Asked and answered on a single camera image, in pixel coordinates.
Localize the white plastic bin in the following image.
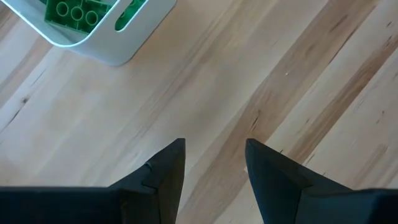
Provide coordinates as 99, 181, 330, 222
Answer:
0, 0, 178, 67

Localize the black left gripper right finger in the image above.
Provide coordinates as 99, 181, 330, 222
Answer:
245, 138, 398, 224

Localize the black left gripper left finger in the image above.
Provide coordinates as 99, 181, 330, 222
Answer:
0, 138, 187, 224

